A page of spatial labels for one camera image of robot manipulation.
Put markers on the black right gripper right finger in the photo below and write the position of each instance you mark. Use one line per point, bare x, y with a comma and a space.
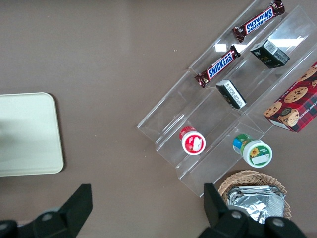
223, 215

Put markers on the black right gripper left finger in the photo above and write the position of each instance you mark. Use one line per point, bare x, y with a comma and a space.
74, 210

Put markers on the foil wrapped sandwich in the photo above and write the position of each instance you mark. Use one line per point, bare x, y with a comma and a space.
255, 202

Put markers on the woven wicker basket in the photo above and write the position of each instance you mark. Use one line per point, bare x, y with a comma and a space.
247, 177

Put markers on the cream plastic tray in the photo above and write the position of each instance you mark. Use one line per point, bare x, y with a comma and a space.
27, 134

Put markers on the green sunflower lidded cup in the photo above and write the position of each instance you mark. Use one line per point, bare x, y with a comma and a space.
253, 151

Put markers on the red lidded yogurt cup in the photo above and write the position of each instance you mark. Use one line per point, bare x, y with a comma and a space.
192, 140

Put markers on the clear acrylic tiered display stand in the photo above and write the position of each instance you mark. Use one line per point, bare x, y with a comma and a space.
223, 104

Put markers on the dark green small carton box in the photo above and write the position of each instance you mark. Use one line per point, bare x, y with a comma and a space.
270, 55
231, 94

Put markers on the red plaid cookie box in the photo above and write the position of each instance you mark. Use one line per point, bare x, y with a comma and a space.
296, 104

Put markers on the Snickers chocolate bar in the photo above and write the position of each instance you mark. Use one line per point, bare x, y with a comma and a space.
218, 66
258, 20

